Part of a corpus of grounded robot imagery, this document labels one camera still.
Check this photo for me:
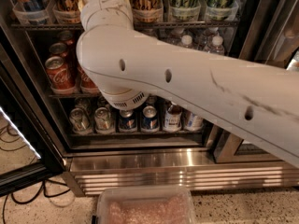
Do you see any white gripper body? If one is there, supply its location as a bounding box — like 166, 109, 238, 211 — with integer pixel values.
80, 0, 133, 31

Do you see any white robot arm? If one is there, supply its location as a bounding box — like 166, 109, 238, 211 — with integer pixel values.
77, 0, 299, 167

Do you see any orange LaCroix can left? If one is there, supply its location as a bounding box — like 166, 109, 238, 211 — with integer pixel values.
53, 0, 80, 24

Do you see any orange lacroix can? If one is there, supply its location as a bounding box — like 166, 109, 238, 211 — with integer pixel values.
131, 0, 163, 23
53, 0, 80, 24

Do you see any orange LaCroix can right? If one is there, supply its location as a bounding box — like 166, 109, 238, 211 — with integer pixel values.
131, 0, 163, 23

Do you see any back left Coca-Cola can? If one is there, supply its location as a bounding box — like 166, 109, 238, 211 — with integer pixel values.
57, 30, 77, 47

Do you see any blue can top shelf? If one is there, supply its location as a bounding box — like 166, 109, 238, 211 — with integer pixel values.
13, 0, 47, 25

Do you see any second row left Coca-Cola can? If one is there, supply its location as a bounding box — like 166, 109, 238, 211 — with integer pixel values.
49, 42, 74, 63

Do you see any green LaCroix can left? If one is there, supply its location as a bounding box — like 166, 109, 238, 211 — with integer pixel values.
169, 0, 200, 21

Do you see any front middle Coca-Cola can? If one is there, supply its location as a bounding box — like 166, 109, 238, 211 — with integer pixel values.
78, 65, 99, 93

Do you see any front left Coca-Cola can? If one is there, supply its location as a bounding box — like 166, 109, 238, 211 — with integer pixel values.
45, 56, 75, 90

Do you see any left blue Pepsi can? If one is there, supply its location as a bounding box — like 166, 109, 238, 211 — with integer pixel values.
119, 110, 136, 132

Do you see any blue pepsi can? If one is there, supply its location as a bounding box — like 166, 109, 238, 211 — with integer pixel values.
119, 110, 136, 132
141, 105, 159, 132

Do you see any silver soda can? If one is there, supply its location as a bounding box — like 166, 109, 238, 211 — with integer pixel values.
69, 108, 92, 134
94, 107, 113, 133

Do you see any front left silver soda can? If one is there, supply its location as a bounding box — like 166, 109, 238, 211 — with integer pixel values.
69, 108, 92, 134

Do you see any right blue Pepsi can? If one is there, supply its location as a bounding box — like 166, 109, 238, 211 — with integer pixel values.
141, 105, 159, 132

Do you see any stainless steel fridge base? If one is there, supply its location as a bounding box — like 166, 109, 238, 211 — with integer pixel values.
62, 148, 299, 197

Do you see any open glass fridge door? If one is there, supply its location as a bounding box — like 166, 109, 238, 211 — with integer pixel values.
0, 46, 63, 197

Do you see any front middle water bottle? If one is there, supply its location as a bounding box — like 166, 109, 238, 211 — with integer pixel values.
178, 35, 193, 49

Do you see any water bottle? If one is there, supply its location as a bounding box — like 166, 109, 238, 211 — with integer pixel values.
178, 35, 193, 49
204, 35, 225, 55

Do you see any front right water bottle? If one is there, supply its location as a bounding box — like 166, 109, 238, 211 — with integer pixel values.
204, 35, 225, 55

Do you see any left brown tea bottle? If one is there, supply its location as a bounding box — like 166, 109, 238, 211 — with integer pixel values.
164, 101, 182, 132

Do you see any brown tea bottle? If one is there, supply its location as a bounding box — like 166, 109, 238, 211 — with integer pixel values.
164, 101, 182, 132
184, 111, 203, 131

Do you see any right brown tea bottle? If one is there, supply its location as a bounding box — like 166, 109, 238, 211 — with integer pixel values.
184, 111, 203, 131

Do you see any clear plastic storage bin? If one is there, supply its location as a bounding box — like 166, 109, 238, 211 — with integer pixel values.
93, 185, 196, 224

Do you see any top wire shelf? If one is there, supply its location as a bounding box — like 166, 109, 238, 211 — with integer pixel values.
10, 21, 239, 31

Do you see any wire shelf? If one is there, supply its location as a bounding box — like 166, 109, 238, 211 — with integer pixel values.
10, 21, 239, 31
49, 93, 101, 99

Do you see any middle wire shelf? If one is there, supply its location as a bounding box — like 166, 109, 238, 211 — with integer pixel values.
49, 93, 101, 99

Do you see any right fridge door frame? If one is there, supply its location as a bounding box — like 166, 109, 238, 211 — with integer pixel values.
214, 0, 299, 165

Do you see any black floor cable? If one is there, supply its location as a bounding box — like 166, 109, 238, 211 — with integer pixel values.
1, 178, 72, 224

